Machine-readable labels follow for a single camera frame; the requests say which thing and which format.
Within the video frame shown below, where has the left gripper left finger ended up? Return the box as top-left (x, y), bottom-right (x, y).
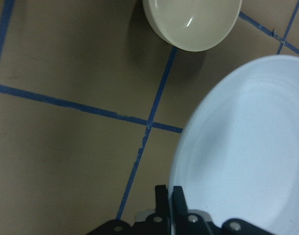
top-left (154, 185), bottom-right (172, 235)

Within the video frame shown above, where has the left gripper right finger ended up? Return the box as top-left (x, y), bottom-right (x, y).
top-left (173, 186), bottom-right (213, 235)

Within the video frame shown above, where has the blue plate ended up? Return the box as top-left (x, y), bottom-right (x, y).
top-left (168, 55), bottom-right (299, 235)

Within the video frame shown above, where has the white bowl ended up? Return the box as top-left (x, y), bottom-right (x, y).
top-left (142, 0), bottom-right (242, 52)

